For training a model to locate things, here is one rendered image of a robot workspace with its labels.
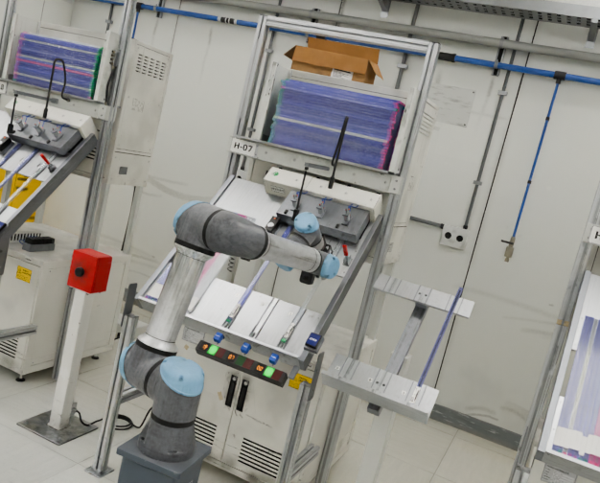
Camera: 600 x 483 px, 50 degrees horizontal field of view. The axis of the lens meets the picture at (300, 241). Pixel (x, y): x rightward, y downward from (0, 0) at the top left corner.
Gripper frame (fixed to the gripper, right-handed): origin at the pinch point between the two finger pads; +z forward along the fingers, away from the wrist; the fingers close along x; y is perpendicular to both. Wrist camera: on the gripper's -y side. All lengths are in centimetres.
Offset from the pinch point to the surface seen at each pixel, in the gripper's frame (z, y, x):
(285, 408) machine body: 38, -40, 4
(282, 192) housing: 3.5, 33.3, 32.6
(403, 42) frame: -30, 92, 0
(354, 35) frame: -31, 91, 20
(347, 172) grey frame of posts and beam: -2.7, 46.0, 8.0
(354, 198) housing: -0.7, 36.3, 1.4
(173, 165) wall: 133, 110, 189
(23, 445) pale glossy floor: 32, -94, 95
